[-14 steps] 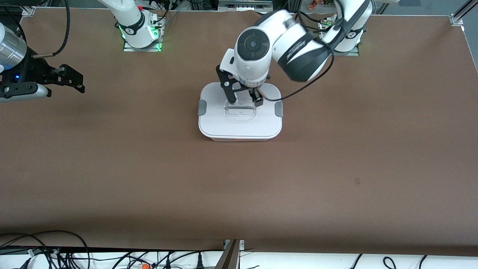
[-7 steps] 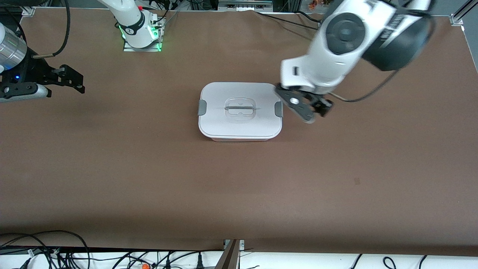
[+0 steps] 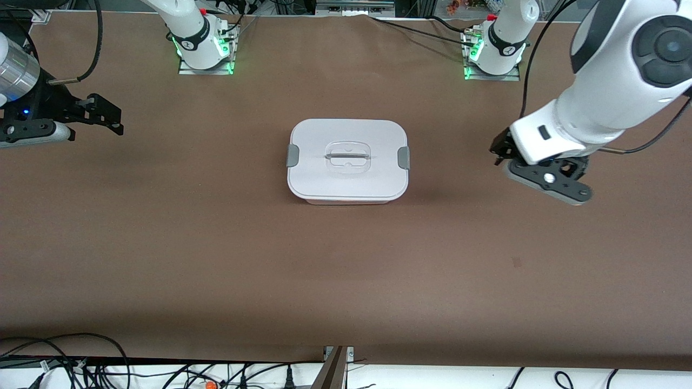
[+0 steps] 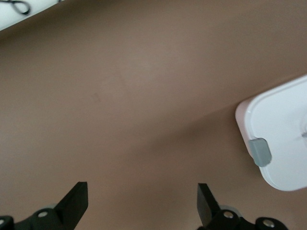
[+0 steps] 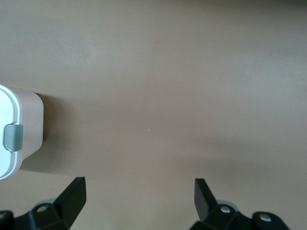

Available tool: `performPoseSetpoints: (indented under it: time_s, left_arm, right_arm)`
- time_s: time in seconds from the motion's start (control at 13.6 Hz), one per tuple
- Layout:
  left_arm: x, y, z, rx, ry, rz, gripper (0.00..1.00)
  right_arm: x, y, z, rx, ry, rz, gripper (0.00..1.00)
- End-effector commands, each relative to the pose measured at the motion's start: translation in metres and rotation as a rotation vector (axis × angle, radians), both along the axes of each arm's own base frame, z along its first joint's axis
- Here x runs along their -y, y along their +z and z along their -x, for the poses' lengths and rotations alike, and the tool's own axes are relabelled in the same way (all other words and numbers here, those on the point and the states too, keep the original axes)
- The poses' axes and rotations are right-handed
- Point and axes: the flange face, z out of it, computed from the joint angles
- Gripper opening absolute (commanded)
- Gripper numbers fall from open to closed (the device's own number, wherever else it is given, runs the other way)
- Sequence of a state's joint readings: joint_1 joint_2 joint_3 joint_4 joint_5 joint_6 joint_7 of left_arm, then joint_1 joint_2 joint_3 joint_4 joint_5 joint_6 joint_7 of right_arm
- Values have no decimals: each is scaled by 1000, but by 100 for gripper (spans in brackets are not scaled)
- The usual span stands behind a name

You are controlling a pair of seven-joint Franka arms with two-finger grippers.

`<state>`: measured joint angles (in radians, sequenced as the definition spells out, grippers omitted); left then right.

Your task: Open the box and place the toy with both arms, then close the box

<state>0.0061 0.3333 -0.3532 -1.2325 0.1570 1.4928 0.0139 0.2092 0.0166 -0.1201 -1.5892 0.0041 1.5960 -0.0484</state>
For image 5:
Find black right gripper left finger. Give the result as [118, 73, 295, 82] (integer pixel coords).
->
[0, 177, 87, 230]

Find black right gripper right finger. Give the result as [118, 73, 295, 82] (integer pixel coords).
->
[189, 178, 289, 230]

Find white box lid grey latches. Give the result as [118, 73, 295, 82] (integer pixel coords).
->
[0, 84, 24, 181]

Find translucent pink plastic box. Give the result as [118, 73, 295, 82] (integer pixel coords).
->
[16, 90, 45, 169]

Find brown table cover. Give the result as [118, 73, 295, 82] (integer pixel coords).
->
[0, 0, 307, 230]

